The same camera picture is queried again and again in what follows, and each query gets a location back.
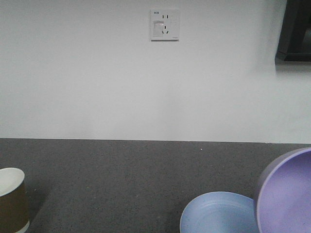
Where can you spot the purple bowl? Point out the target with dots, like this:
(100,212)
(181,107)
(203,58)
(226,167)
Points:
(282,197)

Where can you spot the brown paper cup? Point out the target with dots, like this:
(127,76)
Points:
(14,214)

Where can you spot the light blue plate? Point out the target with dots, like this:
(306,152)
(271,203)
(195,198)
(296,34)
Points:
(219,212)

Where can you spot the white wall socket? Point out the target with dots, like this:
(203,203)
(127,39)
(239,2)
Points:
(164,25)

